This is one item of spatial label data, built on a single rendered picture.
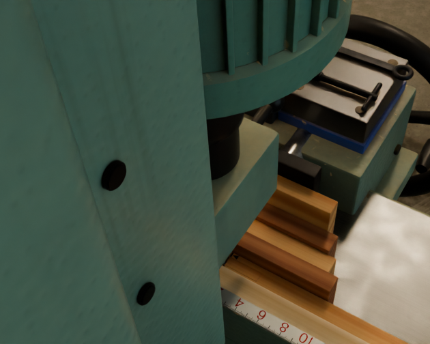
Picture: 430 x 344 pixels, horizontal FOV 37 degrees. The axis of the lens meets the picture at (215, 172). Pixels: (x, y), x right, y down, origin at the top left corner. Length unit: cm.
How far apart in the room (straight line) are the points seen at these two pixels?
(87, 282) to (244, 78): 16
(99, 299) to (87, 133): 6
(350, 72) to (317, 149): 8
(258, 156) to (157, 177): 22
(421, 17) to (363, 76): 175
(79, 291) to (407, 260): 49
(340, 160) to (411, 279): 12
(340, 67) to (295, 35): 34
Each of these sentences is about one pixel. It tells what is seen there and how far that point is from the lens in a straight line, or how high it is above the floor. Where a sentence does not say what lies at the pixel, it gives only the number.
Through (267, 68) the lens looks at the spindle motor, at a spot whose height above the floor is 122.
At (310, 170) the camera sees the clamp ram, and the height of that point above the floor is 100.
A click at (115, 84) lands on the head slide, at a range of 21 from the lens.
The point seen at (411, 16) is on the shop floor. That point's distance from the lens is 238.
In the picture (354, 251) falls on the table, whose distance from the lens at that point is 62.
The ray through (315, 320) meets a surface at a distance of 53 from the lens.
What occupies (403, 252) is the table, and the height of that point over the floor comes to 90.
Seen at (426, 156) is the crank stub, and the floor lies 75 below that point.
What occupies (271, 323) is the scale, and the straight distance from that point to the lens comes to 52.
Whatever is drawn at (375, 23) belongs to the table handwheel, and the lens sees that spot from 77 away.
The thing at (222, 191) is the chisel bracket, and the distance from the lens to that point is 44.
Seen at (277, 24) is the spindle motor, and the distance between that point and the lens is 29.
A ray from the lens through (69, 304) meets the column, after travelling 16.
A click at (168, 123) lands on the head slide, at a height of 125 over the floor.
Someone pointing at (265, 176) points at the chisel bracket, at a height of 104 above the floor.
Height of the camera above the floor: 142
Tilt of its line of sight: 51 degrees down
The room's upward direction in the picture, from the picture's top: 4 degrees counter-clockwise
